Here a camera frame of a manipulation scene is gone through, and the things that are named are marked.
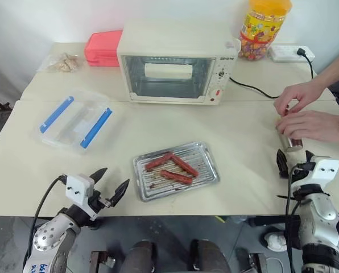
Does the person right hand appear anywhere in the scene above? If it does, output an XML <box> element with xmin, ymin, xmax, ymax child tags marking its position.
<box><xmin>273</xmin><ymin>79</ymin><xmax>328</xmax><ymax>117</ymax></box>

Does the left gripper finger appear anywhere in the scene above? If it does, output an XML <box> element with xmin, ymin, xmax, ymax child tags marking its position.
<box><xmin>110</xmin><ymin>178</ymin><xmax>131</xmax><ymax>207</ymax></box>
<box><xmin>89</xmin><ymin>167</ymin><xmax>109</xmax><ymax>189</ymax></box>

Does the dark metal bracket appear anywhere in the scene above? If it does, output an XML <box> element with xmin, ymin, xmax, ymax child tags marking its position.
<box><xmin>91</xmin><ymin>250</ymin><xmax>116</xmax><ymax>268</ymax></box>
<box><xmin>249</xmin><ymin>251</ymin><xmax>270</xmax><ymax>273</ymax></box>

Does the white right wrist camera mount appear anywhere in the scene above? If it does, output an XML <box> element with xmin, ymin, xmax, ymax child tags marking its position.
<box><xmin>311</xmin><ymin>158</ymin><xmax>339</xmax><ymax>190</ymax></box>

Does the clear bag of beige snacks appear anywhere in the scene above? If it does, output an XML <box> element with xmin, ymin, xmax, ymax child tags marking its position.
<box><xmin>37</xmin><ymin>52</ymin><xmax>82</xmax><ymax>74</ymax></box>

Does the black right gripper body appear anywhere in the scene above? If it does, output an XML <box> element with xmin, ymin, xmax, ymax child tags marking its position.
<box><xmin>289</xmin><ymin>162</ymin><xmax>316</xmax><ymax>186</ymax></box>

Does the clear container with blue clips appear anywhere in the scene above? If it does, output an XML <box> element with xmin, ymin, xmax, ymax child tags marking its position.
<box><xmin>38</xmin><ymin>88</ymin><xmax>115</xmax><ymax>154</ymax></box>

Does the dark rounded shape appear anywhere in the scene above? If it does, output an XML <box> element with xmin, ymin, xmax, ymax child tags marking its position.
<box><xmin>121</xmin><ymin>241</ymin><xmax>156</xmax><ymax>273</ymax></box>
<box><xmin>191</xmin><ymin>239</ymin><xmax>230</xmax><ymax>273</ymax></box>

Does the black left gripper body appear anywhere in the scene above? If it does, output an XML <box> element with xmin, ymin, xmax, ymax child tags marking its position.
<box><xmin>86</xmin><ymin>188</ymin><xmax>113</xmax><ymax>217</ymax></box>

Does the white shoe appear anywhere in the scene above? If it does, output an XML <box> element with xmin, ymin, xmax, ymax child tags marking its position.
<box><xmin>262</xmin><ymin>231</ymin><xmax>288</xmax><ymax>253</ymax></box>

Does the white toaster oven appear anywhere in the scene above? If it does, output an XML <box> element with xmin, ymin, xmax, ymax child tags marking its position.
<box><xmin>116</xmin><ymin>21</ymin><xmax>242</xmax><ymax>105</ymax></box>

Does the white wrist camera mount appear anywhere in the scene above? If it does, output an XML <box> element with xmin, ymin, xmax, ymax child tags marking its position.
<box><xmin>311</xmin><ymin>158</ymin><xmax>339</xmax><ymax>190</ymax></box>
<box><xmin>65</xmin><ymin>175</ymin><xmax>98</xmax><ymax>221</ymax></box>

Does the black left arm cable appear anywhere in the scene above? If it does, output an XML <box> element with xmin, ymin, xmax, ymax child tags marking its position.
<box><xmin>30</xmin><ymin>173</ymin><xmax>68</xmax><ymax>254</ymax></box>

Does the pink plastic box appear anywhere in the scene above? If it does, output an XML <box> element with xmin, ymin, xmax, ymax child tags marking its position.
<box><xmin>83</xmin><ymin>30</ymin><xmax>123</xmax><ymax>68</ymax></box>

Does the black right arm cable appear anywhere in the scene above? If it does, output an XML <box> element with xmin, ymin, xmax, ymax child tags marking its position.
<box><xmin>283</xmin><ymin>164</ymin><xmax>301</xmax><ymax>273</ymax></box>

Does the black stand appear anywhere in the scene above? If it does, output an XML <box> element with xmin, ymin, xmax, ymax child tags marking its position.
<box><xmin>0</xmin><ymin>92</ymin><xmax>13</xmax><ymax>114</ymax></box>

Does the stainless steel cup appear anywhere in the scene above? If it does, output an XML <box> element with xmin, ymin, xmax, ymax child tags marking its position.
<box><xmin>276</xmin><ymin>125</ymin><xmax>304</xmax><ymax>152</ymax></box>

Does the ribbed metal baking tray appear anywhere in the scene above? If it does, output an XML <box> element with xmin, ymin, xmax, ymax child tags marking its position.
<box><xmin>133</xmin><ymin>141</ymin><xmax>220</xmax><ymax>202</ymax></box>

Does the white power strip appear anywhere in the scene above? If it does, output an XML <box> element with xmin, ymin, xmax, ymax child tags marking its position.
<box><xmin>267</xmin><ymin>44</ymin><xmax>315</xmax><ymax>63</ymax></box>

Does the person left hand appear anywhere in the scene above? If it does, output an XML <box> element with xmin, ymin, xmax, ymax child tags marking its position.
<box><xmin>275</xmin><ymin>110</ymin><xmax>339</xmax><ymax>143</ymax></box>

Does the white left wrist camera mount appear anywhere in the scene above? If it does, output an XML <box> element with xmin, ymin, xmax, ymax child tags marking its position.
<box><xmin>65</xmin><ymin>175</ymin><xmax>98</xmax><ymax>221</ymax></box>

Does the black oven plug and cable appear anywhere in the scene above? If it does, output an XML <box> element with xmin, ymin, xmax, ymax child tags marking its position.
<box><xmin>228</xmin><ymin>47</ymin><xmax>318</xmax><ymax>100</ymax></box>

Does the candy jar with yellow lid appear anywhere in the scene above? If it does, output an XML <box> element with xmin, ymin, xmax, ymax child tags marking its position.
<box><xmin>239</xmin><ymin>0</ymin><xmax>292</xmax><ymax>62</ymax></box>

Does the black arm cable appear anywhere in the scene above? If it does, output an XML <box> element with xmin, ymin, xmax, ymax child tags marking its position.
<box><xmin>283</xmin><ymin>164</ymin><xmax>301</xmax><ymax>273</ymax></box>
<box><xmin>30</xmin><ymin>173</ymin><xmax>68</xmax><ymax>254</ymax></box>

